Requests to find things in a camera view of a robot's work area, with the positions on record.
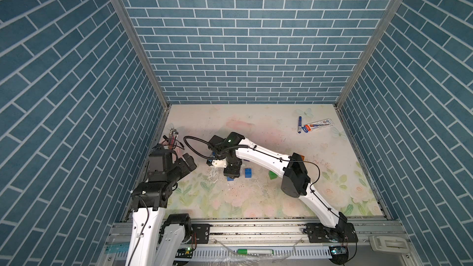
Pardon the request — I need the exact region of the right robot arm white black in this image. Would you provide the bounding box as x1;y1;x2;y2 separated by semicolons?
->
207;132;358;243

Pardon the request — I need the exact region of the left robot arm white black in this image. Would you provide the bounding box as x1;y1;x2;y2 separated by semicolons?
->
126;147;197;266

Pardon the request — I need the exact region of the green lego left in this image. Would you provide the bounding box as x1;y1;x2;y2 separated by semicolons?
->
269;171;278;180

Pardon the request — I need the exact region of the bundle of pens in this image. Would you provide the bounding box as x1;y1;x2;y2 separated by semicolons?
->
163;128;179;143

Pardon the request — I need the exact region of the blue marker pen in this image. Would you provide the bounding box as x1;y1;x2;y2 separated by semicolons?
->
297;116;303;134

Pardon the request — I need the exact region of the white toothpaste tube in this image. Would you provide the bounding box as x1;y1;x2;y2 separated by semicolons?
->
302;119;333;133

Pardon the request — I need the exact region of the teal ruler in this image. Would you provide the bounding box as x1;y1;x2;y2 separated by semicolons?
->
105;243;122;254

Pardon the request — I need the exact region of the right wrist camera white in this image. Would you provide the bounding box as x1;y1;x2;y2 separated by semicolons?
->
206;159;227;168

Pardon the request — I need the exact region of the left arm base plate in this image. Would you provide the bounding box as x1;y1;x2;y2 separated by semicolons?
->
192;224;211;245

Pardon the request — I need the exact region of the aluminium front rail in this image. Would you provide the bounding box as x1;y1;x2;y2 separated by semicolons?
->
98;218;420;266

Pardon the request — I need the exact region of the green marker on rail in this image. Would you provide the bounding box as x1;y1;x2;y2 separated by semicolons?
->
236;249;274;256

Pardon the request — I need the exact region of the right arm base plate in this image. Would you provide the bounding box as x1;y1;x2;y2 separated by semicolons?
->
303;223;358;244

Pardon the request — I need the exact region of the white plastic handle part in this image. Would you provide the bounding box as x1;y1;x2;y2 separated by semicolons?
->
369;235;410;254

